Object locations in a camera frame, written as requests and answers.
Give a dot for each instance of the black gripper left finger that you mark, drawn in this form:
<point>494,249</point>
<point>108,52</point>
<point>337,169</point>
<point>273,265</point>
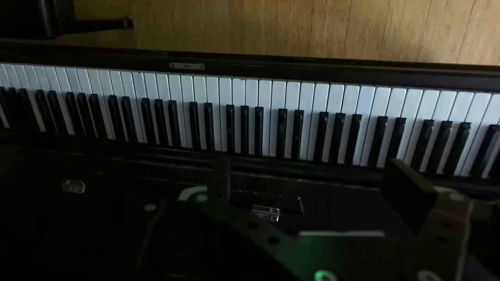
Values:
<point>244,243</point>

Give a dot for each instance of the black digital piano keyboard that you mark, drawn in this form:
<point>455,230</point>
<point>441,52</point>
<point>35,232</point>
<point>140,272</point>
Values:
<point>102,151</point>

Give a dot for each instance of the black stand foot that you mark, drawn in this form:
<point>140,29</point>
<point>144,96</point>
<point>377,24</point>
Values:
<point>49,20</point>

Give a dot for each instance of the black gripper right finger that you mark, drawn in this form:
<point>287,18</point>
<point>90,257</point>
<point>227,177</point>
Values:
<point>440,224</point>

